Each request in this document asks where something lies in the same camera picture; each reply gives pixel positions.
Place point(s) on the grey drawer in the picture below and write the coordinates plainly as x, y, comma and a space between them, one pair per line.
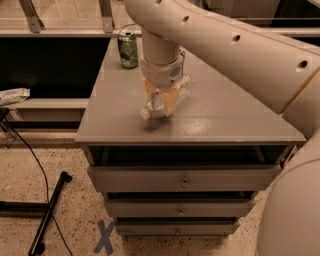
178, 208
197, 228
181, 179

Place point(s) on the blue tape cross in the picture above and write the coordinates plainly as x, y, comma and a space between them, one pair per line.
104, 241

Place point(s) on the top grey drawer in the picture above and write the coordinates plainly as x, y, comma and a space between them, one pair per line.
181, 179

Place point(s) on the clear plastic water bottle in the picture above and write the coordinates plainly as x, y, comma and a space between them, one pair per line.
155, 110

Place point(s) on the middle grey drawer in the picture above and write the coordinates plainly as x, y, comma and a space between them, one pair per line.
178, 208

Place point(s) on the green soda can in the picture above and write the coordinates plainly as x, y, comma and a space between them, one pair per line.
127, 47

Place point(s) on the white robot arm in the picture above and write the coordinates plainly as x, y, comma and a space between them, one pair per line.
280, 72

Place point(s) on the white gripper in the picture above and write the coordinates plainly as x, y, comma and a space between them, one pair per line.
161, 74

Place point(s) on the bottom grey drawer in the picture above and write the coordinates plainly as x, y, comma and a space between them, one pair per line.
197, 228

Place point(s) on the metal railing frame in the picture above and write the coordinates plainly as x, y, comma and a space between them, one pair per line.
299, 18

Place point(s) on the grey drawer cabinet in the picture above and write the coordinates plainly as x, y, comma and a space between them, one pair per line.
218, 125

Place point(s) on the black metal stand base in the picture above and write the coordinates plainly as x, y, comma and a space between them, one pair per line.
44, 211

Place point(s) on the white plastic bag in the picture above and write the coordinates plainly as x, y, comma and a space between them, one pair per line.
13, 96

